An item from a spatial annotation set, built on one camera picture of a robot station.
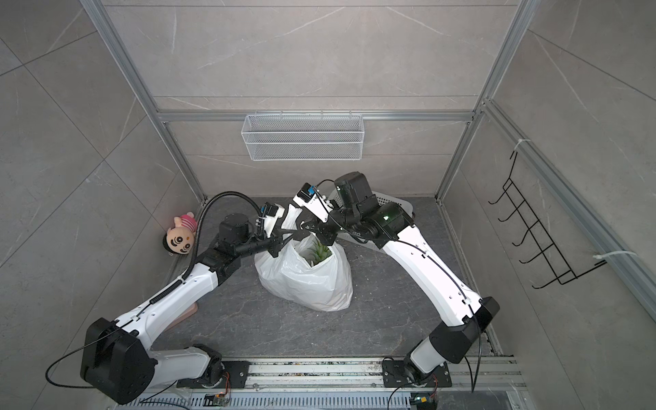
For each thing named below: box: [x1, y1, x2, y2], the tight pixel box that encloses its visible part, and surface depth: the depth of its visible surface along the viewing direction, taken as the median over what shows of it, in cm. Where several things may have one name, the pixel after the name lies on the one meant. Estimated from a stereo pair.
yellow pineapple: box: [310, 239, 333, 267], surface depth 89 cm
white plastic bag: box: [254, 234, 353, 312], surface depth 75 cm
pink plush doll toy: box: [162, 210, 198, 255], surface depth 100 cm
